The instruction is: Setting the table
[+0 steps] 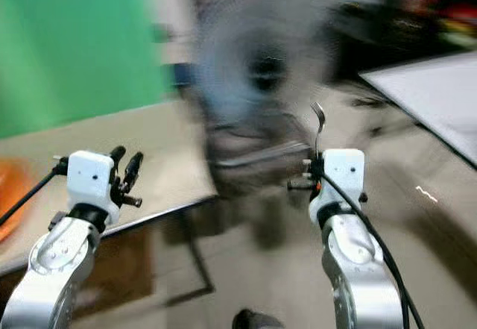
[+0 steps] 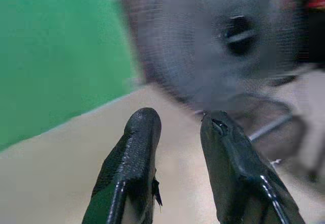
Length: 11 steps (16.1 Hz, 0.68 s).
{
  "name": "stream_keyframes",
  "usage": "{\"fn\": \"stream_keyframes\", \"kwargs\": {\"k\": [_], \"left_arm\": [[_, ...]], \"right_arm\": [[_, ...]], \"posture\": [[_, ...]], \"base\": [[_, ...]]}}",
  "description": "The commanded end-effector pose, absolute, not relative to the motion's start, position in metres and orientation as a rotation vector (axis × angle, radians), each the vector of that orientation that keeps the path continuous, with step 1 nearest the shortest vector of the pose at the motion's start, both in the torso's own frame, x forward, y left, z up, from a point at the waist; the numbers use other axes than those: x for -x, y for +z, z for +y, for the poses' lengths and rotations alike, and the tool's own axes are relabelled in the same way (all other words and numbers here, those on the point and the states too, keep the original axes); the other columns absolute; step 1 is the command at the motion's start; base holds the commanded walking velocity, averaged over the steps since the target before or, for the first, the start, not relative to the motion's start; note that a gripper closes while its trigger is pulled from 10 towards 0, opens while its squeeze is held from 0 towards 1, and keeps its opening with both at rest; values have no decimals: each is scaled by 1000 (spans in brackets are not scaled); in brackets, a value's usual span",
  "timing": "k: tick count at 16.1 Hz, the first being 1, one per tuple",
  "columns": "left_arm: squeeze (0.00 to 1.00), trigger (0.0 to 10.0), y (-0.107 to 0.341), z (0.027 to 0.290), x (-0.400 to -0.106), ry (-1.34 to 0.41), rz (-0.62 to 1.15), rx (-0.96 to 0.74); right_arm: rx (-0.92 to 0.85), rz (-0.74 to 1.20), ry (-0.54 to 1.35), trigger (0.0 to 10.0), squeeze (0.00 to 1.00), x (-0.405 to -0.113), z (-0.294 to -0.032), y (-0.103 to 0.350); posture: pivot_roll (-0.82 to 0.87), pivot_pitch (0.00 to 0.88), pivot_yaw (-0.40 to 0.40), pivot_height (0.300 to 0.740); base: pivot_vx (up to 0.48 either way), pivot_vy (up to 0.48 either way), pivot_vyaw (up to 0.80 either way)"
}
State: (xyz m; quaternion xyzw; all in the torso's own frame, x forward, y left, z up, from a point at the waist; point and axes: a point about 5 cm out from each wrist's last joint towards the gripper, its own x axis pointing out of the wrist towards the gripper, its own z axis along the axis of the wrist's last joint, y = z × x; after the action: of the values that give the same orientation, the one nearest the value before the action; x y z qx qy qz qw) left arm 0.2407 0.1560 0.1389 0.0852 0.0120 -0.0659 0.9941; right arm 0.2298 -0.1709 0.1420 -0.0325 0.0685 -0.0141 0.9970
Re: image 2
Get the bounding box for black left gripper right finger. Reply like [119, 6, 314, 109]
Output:
[200, 110, 306, 224]

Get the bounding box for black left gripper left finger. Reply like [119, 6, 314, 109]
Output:
[81, 107, 163, 224]

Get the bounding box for grey office chair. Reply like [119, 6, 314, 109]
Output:
[115, 0, 325, 181]

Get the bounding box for green screen backdrop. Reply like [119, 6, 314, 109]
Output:
[0, 0, 139, 153]

